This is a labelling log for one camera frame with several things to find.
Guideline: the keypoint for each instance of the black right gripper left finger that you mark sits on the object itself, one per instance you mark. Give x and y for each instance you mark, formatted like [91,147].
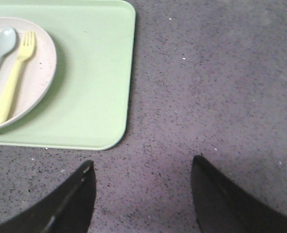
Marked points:
[67,209]

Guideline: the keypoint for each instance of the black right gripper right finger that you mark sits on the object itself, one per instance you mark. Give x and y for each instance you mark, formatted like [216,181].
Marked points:
[221,206]

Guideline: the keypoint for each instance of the yellow plastic fork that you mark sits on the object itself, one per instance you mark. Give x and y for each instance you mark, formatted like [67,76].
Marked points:
[25,52]

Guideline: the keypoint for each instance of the beige round plate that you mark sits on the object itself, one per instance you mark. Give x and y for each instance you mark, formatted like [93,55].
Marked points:
[37,74]

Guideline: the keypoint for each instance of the light green plastic tray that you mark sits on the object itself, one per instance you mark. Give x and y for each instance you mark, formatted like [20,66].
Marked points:
[86,104]

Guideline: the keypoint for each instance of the light blue plastic spoon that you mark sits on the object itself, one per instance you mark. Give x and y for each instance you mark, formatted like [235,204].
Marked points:
[8,40]

